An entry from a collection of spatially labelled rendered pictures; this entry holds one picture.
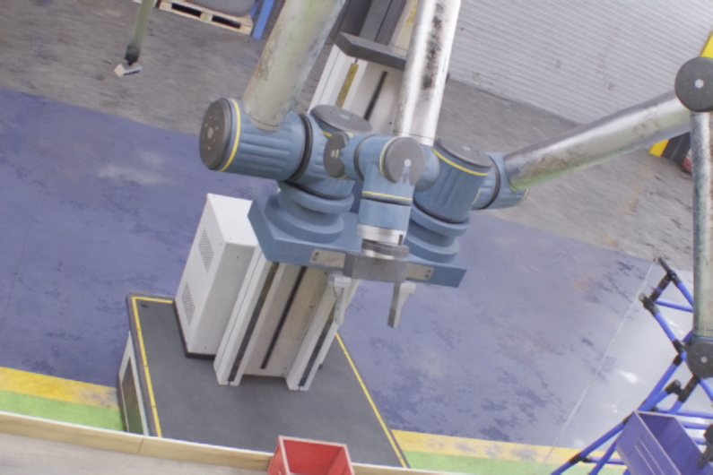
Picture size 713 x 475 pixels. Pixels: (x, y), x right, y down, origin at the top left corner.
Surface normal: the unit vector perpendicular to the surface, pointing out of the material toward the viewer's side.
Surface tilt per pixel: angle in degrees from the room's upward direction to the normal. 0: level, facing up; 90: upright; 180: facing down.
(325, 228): 23
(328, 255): 90
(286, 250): 90
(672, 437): 88
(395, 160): 66
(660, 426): 88
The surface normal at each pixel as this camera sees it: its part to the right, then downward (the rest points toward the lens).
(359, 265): 0.45, 0.12
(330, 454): 0.22, 0.47
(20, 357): 0.36, -0.84
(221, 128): -0.77, -0.11
